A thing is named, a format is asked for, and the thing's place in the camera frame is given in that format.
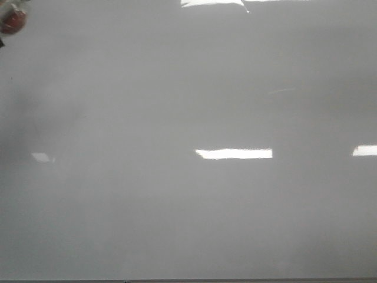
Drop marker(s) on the black white whiteboard marker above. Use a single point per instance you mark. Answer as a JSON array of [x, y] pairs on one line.
[[14, 14]]

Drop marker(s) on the white whiteboard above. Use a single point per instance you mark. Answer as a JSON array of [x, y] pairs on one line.
[[146, 140]]

